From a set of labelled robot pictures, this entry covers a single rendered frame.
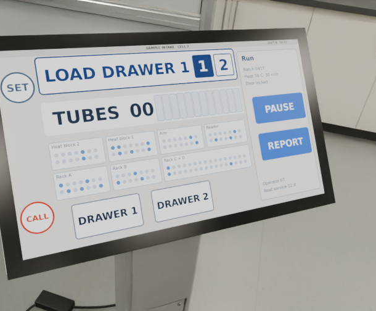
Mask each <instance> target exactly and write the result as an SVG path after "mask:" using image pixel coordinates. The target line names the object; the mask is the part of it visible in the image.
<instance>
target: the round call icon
mask: <svg viewBox="0 0 376 311"><path fill-rule="evenodd" d="M17 212H18V219H19V224H20V232H21V237H22V238H27V237H31V236H37V235H41V234H46V233H51V232H55V231H58V228H57V220H56V216H55V208H54V200H53V198H49V199H41V200H37V201H31V202H24V203H19V204H17Z"/></svg>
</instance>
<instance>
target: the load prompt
mask: <svg viewBox="0 0 376 311"><path fill-rule="evenodd" d="M33 60H34V65H35V72H36V80H37V85H38V93H39V96H45V95H54V94H69V93H84V92H92V91H107V90H115V89H130V88H145V87H154V86H168V85H183V84H192V83H207V82H215V81H230V80H238V79H239V78H238V74H237V67H236V63H235V56H234V49H233V48H224V49H197V50H183V51H157V52H130V53H116V54H90V55H76V56H50V57H34V58H33Z"/></svg>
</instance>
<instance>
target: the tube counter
mask: <svg viewBox="0 0 376 311"><path fill-rule="evenodd" d="M126 100H127V105H128V112H129V119H130V124H131V126H137V125H147V124H153V123H163V122H173V121H180V120H190V119H196V118H206V117H216V116H222V115H232V114H242V113H244V110H243V104H242V97H241V92H240V86H231V87H224V88H210V89H196V90H188V91H175V92H167V93H153V94H140V95H132V96H126Z"/></svg>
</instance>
